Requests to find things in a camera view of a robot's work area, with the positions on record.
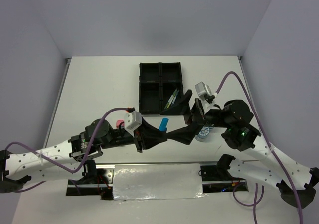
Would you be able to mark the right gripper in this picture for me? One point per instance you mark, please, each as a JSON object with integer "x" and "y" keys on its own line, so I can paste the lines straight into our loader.
{"x": 194, "y": 118}

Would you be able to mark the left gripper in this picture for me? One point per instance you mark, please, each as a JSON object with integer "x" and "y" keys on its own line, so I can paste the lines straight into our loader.
{"x": 148, "y": 138}

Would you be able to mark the blue highlighter cap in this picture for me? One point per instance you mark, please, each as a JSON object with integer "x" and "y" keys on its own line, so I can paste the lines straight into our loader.
{"x": 163, "y": 125}

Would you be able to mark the green slim pen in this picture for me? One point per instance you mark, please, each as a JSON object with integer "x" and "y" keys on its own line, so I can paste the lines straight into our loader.
{"x": 173, "y": 94}

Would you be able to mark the blue slim pen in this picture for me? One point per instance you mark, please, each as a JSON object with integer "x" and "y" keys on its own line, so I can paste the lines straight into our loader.
{"x": 175, "y": 96}

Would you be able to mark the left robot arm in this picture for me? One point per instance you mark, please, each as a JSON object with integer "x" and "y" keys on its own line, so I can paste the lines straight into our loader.
{"x": 74, "y": 158}

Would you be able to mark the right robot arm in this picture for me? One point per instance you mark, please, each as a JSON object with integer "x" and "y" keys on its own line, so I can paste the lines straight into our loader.
{"x": 294, "y": 181}

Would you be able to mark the pink bottle of pens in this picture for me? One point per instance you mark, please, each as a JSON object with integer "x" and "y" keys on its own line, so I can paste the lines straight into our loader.
{"x": 119, "y": 123}

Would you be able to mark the black compartment tray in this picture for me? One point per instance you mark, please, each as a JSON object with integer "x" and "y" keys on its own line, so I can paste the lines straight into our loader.
{"x": 157, "y": 82}

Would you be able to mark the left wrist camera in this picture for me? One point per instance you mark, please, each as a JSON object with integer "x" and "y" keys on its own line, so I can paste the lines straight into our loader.
{"x": 132, "y": 121}

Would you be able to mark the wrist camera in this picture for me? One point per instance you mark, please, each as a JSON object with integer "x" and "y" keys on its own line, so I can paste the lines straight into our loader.
{"x": 206, "y": 96}
{"x": 132, "y": 121}

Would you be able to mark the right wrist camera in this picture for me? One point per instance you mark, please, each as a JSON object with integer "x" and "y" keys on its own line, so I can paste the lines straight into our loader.
{"x": 206, "y": 96}

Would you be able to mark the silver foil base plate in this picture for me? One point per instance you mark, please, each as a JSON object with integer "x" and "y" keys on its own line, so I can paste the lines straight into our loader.
{"x": 157, "y": 182}

